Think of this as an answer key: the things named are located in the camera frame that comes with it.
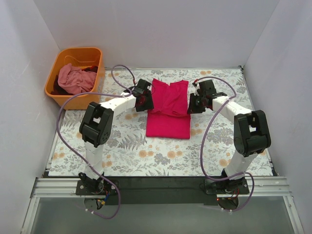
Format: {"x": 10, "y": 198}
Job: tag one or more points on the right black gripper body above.
{"x": 195, "y": 105}

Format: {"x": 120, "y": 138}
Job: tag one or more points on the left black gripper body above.
{"x": 145, "y": 102}

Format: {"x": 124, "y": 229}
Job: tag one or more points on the magenta t shirt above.
{"x": 169, "y": 117}

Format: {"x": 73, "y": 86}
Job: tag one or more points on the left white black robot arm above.
{"x": 96, "y": 128}

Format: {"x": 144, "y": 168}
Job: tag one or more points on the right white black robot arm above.
{"x": 251, "y": 134}

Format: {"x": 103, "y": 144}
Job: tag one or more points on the light pink shirt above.
{"x": 75, "y": 81}

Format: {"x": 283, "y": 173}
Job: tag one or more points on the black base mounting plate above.
{"x": 165, "y": 190}

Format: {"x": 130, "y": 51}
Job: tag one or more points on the aluminium frame rail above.
{"x": 161, "y": 205}

